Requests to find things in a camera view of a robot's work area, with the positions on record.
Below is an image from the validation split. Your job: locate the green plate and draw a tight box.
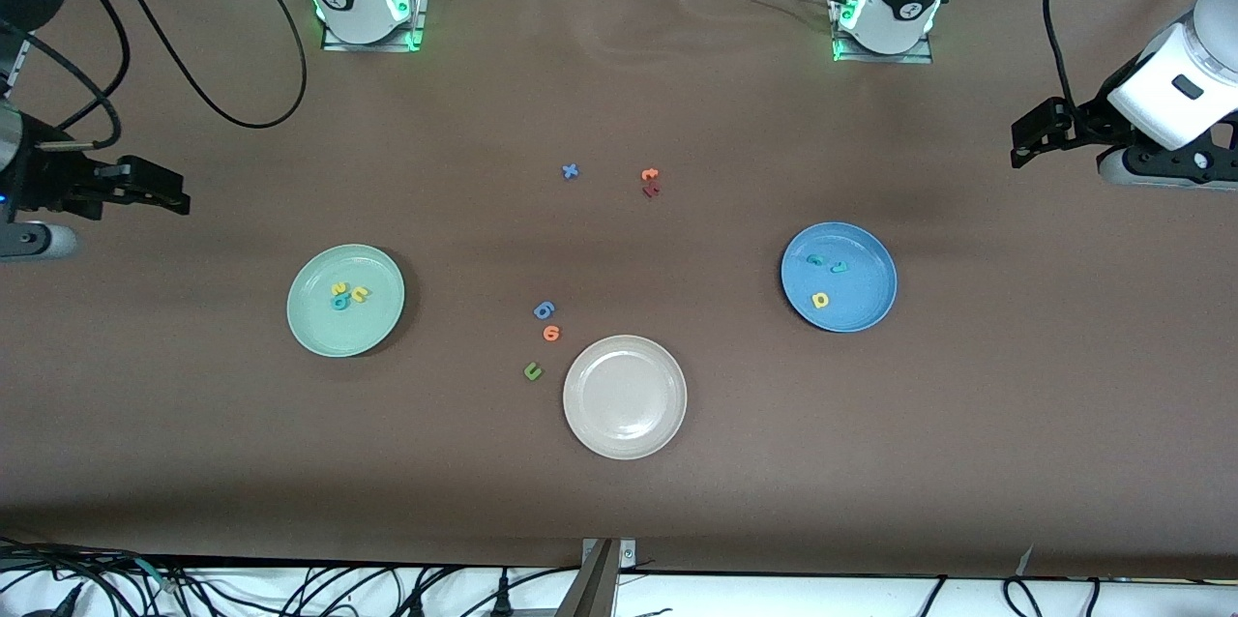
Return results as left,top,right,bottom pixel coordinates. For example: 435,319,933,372
286,244,406,359

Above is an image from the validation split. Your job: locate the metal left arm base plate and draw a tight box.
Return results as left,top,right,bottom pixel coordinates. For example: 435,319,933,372
832,0,934,65

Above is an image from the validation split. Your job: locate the blue plate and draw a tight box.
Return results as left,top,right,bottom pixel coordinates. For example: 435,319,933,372
781,221,899,334

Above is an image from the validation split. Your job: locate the metal table edge bracket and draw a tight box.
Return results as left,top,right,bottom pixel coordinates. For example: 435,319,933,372
578,538,637,617

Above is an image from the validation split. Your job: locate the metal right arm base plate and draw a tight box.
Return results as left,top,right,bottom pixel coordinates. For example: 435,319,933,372
321,0,427,53

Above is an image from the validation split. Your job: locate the beige plate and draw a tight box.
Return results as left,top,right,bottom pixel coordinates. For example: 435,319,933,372
562,335,689,460

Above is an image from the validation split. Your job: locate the brown table cover sheet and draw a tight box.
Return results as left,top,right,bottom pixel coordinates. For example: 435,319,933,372
0,0,1238,579

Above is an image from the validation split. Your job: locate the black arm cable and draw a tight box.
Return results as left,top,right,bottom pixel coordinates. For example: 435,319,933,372
1046,0,1082,110
19,0,309,154

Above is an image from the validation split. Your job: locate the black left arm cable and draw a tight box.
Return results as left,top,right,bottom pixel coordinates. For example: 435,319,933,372
1046,0,1082,110

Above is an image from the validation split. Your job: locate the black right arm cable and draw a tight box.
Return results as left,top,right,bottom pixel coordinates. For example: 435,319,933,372
19,0,309,154

